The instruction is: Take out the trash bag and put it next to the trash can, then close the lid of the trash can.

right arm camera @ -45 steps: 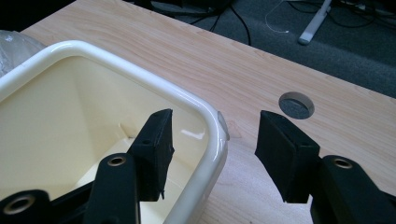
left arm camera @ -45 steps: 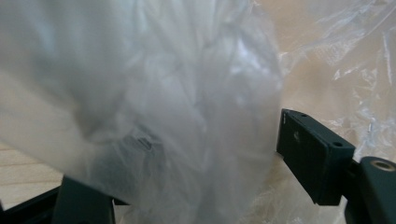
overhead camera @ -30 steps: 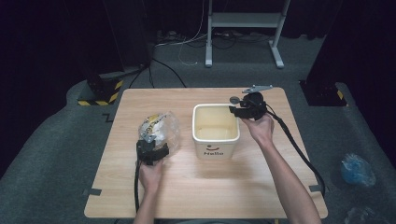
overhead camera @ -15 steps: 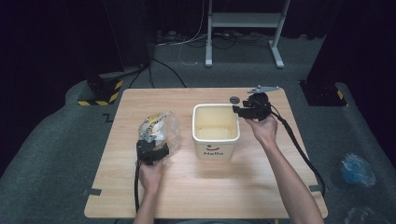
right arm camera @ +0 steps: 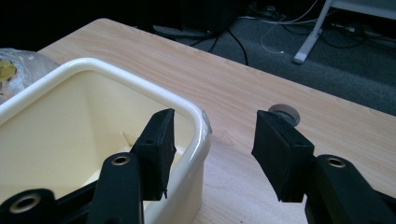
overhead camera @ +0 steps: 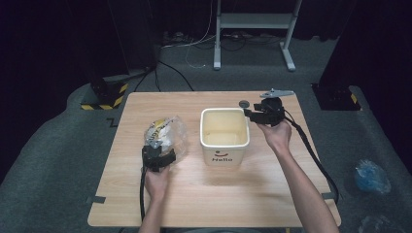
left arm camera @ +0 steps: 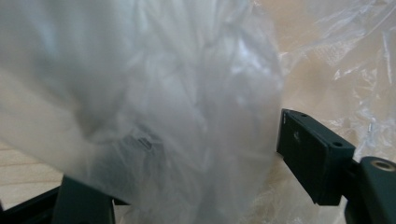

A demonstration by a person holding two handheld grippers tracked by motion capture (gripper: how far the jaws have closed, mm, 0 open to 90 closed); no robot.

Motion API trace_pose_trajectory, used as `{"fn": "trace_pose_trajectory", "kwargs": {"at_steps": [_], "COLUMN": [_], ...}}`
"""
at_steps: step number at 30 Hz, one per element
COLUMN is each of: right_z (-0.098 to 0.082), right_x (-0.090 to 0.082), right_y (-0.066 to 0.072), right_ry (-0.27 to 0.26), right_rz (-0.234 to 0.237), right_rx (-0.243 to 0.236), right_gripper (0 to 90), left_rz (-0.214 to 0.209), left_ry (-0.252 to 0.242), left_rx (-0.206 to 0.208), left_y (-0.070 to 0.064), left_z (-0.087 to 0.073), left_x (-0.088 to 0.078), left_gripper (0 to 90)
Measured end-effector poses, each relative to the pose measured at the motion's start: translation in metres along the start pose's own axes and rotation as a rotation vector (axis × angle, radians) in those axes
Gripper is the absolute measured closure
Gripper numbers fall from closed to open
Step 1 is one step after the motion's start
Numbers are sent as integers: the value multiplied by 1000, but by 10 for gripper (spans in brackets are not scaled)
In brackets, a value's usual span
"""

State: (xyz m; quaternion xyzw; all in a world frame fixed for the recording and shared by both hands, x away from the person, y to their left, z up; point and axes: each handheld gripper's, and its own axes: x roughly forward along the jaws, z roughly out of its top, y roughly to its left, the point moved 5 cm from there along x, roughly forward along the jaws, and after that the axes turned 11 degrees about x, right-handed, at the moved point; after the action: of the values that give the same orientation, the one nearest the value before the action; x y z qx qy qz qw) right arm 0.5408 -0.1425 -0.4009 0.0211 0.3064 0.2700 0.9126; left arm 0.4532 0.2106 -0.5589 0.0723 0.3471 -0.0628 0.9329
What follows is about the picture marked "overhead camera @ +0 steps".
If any person's right hand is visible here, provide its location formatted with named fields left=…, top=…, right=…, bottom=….
left=257, top=119, right=293, bottom=157

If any black stand base yellow mark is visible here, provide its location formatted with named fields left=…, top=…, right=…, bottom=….
left=311, top=83, right=362, bottom=112

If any cream square plastic bin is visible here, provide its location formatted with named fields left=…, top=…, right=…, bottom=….
left=199, top=107, right=252, bottom=168

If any person's left hand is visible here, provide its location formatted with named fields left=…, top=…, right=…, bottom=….
left=143, top=164, right=172, bottom=202

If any black floor cable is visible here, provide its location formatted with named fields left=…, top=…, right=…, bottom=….
left=133, top=59, right=195, bottom=92

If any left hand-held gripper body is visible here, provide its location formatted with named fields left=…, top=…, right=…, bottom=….
left=141, top=139, right=178, bottom=173

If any bundle of black floor cables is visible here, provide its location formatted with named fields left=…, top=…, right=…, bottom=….
left=223, top=31, right=284, bottom=52

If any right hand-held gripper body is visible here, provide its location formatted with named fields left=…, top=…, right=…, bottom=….
left=254, top=88, right=296, bottom=128

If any grey metal stand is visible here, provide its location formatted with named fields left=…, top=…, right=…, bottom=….
left=212, top=0, right=304, bottom=73

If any clear plastic bag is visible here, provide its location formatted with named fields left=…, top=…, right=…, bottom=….
left=143, top=116, right=189, bottom=163

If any white floor cable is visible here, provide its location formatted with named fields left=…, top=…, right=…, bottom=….
left=160, top=0, right=218, bottom=70

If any blue plastic bag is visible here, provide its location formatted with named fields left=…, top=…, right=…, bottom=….
left=353, top=158, right=393, bottom=195

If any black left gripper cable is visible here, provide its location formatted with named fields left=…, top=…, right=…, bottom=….
left=138, top=167, right=149, bottom=223

